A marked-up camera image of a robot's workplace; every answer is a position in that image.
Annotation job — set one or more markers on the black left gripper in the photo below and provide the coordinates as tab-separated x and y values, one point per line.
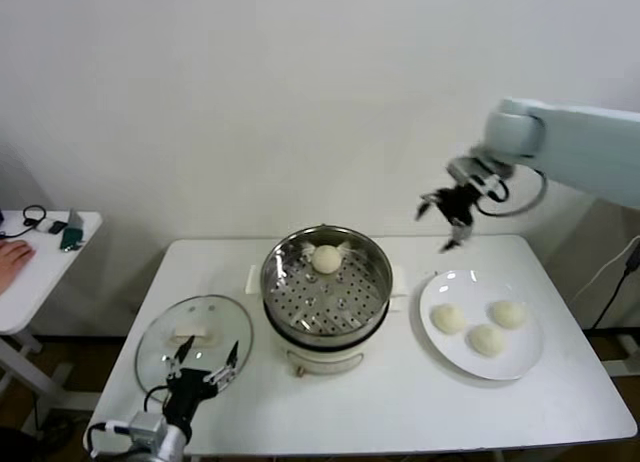
190	392

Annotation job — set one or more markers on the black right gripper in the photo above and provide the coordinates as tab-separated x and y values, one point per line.
457	202

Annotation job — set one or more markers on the round glass lid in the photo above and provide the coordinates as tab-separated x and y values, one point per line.
240	327

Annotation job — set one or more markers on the white steamed baozi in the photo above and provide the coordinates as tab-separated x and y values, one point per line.
486	340
509	313
326	258
448	318

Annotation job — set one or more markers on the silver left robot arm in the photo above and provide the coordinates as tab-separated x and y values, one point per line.
172	444

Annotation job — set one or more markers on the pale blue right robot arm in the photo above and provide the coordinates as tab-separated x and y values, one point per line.
575	142

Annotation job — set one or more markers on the stainless steel steamer basket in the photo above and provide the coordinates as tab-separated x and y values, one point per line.
325	302

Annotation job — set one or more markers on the bare person hand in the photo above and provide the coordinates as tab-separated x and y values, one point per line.
12	264

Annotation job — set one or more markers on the white electric cooker base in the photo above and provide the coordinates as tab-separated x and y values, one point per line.
325	357

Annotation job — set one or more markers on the white round plate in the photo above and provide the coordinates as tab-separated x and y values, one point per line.
450	362

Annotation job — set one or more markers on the white side table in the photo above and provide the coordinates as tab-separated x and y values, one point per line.
55	282

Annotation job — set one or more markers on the green handheld tool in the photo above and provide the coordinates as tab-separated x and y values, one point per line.
74	237

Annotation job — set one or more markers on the cream shelf unit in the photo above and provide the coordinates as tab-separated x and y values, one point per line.
632	224

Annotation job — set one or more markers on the small black device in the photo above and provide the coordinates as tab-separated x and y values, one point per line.
59	227

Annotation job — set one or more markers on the small white device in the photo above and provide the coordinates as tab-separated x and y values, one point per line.
46	225

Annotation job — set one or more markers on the white stand foot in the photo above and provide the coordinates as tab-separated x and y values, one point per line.
622	368

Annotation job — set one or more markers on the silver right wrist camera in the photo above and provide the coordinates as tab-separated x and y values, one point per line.
475	174

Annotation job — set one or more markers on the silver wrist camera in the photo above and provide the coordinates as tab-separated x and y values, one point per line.
475	174
147	429

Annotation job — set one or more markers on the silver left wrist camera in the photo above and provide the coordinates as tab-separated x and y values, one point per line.
147	429

